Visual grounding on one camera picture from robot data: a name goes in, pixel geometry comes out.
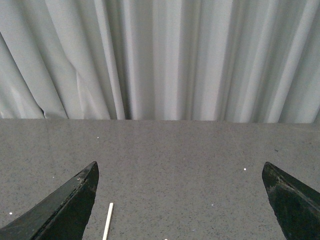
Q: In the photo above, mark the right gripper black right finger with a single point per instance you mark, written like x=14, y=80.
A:
x=295, y=204

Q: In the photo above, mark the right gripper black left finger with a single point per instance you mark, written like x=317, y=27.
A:
x=62, y=215

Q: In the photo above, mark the white chopstick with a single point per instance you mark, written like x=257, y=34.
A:
x=108, y=221

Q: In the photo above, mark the grey curtain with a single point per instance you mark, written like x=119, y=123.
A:
x=240, y=61

